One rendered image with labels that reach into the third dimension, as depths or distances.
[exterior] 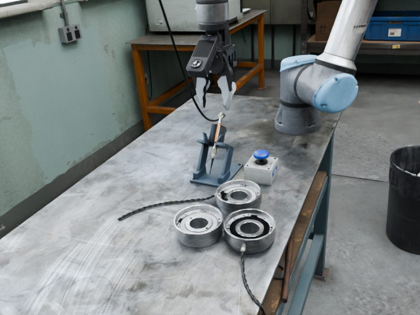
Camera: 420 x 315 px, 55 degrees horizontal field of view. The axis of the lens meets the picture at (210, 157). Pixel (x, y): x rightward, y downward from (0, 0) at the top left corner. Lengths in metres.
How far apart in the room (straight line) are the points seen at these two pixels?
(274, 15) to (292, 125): 3.43
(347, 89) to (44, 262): 0.85
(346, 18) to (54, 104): 1.95
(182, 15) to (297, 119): 1.98
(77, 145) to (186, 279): 2.17
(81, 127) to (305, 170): 2.02
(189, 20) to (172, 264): 2.47
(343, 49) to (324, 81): 0.10
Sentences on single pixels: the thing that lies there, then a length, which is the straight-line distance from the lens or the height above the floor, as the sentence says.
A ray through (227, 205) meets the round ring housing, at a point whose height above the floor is 0.83.
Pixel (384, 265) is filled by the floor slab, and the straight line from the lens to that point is 2.06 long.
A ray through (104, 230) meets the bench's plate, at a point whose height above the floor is 0.80.
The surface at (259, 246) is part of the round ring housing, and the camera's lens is 0.80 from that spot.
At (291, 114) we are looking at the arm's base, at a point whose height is 0.86.
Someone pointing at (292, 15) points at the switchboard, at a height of 0.65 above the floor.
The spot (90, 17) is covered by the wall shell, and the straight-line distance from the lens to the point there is 2.94.
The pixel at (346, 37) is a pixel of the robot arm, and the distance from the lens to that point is 1.16.
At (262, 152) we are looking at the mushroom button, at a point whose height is 0.87.
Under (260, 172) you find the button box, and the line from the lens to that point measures 1.01.
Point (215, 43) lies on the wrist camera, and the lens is 0.96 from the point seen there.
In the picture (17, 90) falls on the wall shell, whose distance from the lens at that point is 2.49.
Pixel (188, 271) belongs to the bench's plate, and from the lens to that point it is 0.79.
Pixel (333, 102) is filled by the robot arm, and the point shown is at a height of 0.95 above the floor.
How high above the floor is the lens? 1.34
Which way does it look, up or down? 27 degrees down
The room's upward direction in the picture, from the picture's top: 5 degrees counter-clockwise
